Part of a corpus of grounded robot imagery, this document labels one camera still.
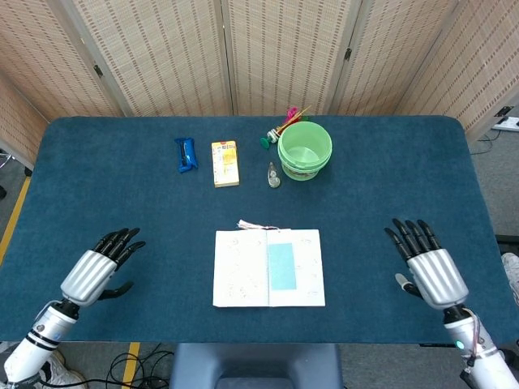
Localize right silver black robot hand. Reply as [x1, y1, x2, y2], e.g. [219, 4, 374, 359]
[384, 218, 470, 311]

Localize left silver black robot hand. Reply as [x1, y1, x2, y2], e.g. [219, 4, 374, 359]
[60, 227, 146, 307]

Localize white stamped exercise book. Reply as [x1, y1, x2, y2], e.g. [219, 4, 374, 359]
[212, 229, 327, 308]

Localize teal white bookmark with tassel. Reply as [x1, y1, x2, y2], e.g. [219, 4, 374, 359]
[237, 219, 298, 305]

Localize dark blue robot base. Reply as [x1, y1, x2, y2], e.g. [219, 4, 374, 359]
[169, 343, 344, 389]

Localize white shoe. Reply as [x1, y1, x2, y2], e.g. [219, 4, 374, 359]
[38, 350, 88, 389]
[500, 252, 519, 308]

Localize blue felt table cover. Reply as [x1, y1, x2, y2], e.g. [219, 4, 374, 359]
[0, 115, 514, 344]

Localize blue snack packet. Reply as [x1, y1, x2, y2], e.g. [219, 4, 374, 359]
[174, 137, 200, 174]

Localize white power strip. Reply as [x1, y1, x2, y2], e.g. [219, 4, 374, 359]
[491, 116, 519, 132]

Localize yellow cardboard box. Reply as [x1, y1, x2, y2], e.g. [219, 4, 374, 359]
[211, 140, 241, 189]

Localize green plastic bucket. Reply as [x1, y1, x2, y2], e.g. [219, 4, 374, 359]
[277, 121, 333, 180]

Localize colourful toy with green cap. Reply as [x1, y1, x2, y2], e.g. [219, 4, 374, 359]
[259, 125, 285, 149]

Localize pink yellow stick toy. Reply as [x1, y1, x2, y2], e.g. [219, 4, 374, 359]
[283, 105, 313, 125]

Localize woven folding screen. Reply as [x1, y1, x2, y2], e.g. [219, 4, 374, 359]
[0, 0, 519, 169]

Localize black floor cables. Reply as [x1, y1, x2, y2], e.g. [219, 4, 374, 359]
[105, 344, 176, 389]

